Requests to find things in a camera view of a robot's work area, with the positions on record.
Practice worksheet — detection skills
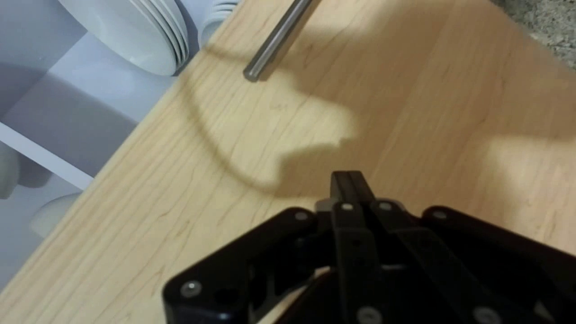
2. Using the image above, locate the right stack of white plates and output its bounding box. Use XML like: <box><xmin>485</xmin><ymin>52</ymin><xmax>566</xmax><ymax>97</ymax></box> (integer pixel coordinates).
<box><xmin>197</xmin><ymin>0</ymin><xmax>240</xmax><ymax>46</ymax></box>

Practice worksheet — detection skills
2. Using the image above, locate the white bowl left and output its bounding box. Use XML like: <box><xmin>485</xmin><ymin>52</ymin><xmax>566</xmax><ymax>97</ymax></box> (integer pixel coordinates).
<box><xmin>0</xmin><ymin>142</ymin><xmax>51</xmax><ymax>199</ymax></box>

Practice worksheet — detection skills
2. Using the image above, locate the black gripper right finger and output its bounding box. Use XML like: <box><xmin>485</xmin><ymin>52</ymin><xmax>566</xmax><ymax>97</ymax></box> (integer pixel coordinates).
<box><xmin>353</xmin><ymin>172</ymin><xmax>576</xmax><ymax>324</ymax></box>

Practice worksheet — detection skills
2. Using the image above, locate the left stack of white plates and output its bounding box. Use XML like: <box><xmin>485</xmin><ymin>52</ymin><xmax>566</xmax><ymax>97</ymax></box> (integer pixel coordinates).
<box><xmin>58</xmin><ymin>0</ymin><xmax>193</xmax><ymax>75</ymax></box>

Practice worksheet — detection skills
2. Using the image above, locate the white open cabinet shelving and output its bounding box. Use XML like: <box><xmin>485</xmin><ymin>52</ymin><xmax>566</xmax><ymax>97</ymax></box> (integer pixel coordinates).
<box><xmin>0</xmin><ymin>0</ymin><xmax>175</xmax><ymax>288</ymax></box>

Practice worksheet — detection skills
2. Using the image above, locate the steel bar door handle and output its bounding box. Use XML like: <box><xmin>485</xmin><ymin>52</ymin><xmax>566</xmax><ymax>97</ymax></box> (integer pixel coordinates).
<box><xmin>243</xmin><ymin>0</ymin><xmax>317</xmax><ymax>82</ymax></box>

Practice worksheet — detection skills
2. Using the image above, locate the white bowl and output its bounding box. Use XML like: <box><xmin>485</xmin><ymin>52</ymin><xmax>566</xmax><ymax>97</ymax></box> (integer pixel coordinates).
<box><xmin>0</xmin><ymin>142</ymin><xmax>51</xmax><ymax>199</ymax></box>
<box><xmin>29</xmin><ymin>192</ymin><xmax>80</xmax><ymax>237</ymax></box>

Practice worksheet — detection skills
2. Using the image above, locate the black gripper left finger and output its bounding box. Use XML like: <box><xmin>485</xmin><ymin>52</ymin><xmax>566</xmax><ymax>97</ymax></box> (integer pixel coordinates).
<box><xmin>162</xmin><ymin>171</ymin><xmax>382</xmax><ymax>324</ymax></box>

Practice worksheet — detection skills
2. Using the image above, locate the stack of white plates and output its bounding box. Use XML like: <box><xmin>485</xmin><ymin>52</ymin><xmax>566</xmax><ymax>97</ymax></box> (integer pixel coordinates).
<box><xmin>58</xmin><ymin>0</ymin><xmax>193</xmax><ymax>75</ymax></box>
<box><xmin>197</xmin><ymin>0</ymin><xmax>240</xmax><ymax>46</ymax></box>

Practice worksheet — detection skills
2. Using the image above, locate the white bowl middle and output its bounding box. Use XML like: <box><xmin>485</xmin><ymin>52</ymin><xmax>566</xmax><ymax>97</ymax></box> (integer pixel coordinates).
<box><xmin>29</xmin><ymin>192</ymin><xmax>80</xmax><ymax>237</ymax></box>

